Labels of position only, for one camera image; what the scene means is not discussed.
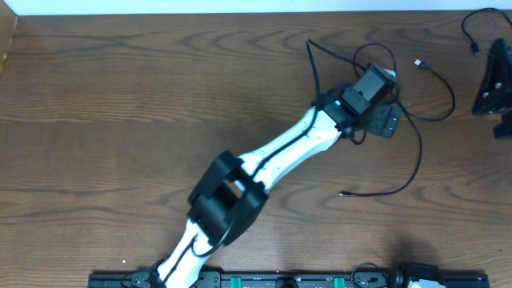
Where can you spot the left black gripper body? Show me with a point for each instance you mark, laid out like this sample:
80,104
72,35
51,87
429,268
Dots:
387,121

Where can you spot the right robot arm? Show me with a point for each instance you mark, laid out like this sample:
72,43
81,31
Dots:
503,129

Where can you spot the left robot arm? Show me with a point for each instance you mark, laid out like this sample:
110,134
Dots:
232,192

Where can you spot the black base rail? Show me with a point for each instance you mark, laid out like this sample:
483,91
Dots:
366,275

